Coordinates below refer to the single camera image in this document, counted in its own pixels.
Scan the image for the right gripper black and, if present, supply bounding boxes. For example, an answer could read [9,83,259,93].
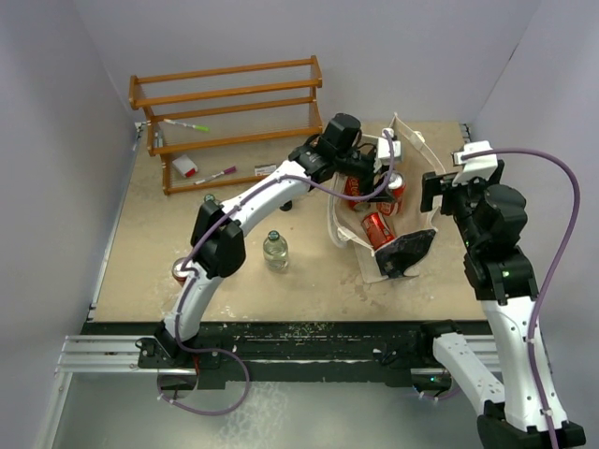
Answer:
[422,168,502,251]

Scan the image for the cream canvas tote bag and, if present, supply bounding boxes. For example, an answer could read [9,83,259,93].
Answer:
[327,116,446,283]

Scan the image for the red cola can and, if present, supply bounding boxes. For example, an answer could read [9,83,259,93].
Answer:
[343,176,370,212]

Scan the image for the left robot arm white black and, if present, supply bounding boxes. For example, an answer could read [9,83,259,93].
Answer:
[155,113,399,367]

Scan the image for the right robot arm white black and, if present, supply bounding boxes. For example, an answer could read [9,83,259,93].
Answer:
[416,162,587,448]

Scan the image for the small white red label card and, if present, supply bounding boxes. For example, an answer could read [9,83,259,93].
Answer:
[254,164,277,177]

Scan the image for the purple capped marker pen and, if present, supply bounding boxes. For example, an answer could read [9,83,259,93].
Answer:
[193,166,237,185]

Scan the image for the wooden shelf rack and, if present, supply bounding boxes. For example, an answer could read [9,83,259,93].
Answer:
[128,55,323,196]

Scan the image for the green capped marker pen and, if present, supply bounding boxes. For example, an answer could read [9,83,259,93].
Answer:
[163,119,211,133]

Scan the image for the white red eraser box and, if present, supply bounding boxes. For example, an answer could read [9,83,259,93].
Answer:
[172,154,197,178]

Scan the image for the grey metal clips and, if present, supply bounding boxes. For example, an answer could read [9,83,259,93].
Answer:
[153,131,164,148]

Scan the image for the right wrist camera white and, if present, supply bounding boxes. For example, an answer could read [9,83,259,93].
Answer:
[452,140,498,186]

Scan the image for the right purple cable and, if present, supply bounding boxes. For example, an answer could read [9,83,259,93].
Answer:
[418,146,582,449]

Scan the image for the purple cable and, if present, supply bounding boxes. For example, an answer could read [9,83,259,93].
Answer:
[418,146,582,449]
[156,128,397,415]

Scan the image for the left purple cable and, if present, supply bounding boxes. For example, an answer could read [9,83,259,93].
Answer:
[156,128,397,415]

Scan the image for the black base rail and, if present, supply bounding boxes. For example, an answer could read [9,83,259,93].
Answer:
[135,320,474,390]

